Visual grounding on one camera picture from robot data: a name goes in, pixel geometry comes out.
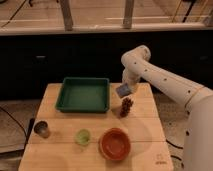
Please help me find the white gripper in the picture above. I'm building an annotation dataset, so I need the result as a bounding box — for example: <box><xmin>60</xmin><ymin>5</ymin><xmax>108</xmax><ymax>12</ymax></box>
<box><xmin>122</xmin><ymin>69</ymin><xmax>140</xmax><ymax>94</ymax></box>

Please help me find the blue sponge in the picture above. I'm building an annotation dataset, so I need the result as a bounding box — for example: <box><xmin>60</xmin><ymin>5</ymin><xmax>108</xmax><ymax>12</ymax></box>
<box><xmin>116</xmin><ymin>84</ymin><xmax>131</xmax><ymax>98</ymax></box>

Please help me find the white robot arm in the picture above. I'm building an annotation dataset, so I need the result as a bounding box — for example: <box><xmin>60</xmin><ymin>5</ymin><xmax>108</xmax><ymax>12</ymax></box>
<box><xmin>117</xmin><ymin>45</ymin><xmax>213</xmax><ymax>171</ymax></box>

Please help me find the green plastic tray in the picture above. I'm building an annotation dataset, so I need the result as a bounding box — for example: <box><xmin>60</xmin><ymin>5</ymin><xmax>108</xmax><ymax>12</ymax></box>
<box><xmin>55</xmin><ymin>77</ymin><xmax>110</xmax><ymax>113</ymax></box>

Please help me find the bunch of dark grapes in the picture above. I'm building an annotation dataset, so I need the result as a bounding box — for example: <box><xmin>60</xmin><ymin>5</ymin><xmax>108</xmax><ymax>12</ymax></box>
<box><xmin>120</xmin><ymin>98</ymin><xmax>133</xmax><ymax>117</ymax></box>

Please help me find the orange bowl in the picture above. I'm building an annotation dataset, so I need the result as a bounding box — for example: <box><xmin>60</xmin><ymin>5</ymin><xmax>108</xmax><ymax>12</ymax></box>
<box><xmin>99</xmin><ymin>128</ymin><xmax>131</xmax><ymax>161</ymax></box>

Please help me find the small green cup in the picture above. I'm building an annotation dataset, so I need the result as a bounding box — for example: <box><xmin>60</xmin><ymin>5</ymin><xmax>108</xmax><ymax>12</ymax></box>
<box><xmin>75</xmin><ymin>129</ymin><xmax>91</xmax><ymax>146</ymax></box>

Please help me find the metal cup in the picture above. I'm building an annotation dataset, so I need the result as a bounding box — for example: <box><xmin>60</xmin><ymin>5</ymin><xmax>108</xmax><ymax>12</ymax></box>
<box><xmin>34</xmin><ymin>121</ymin><xmax>50</xmax><ymax>138</ymax></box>

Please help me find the black cable on floor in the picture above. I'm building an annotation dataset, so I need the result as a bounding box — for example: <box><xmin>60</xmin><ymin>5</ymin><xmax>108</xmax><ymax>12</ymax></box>
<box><xmin>165</xmin><ymin>139</ymin><xmax>185</xmax><ymax>171</ymax></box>

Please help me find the black cable left floor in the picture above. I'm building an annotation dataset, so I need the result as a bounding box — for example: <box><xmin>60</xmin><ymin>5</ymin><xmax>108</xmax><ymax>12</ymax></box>
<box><xmin>0</xmin><ymin>105</ymin><xmax>28</xmax><ymax>145</ymax></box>

